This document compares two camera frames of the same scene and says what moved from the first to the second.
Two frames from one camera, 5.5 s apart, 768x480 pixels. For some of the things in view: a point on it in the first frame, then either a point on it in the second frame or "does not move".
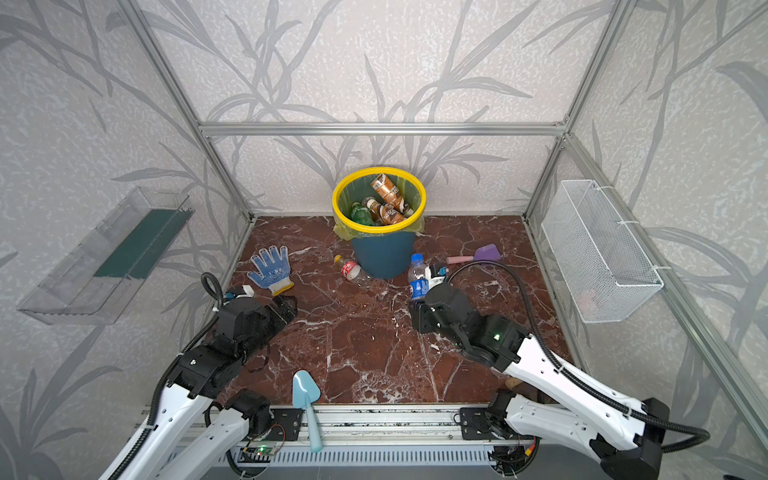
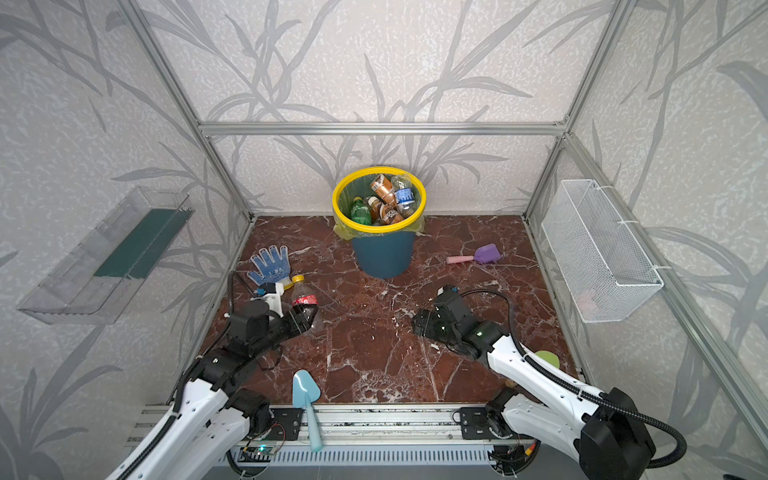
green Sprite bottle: x=361 y=214 does not move
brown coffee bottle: x=382 y=213 does not move
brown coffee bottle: x=390 y=193 does not move
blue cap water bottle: x=419 y=286 → x=406 y=195
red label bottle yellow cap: x=352 y=271 → x=303 y=296
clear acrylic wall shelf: x=97 y=279 does not move
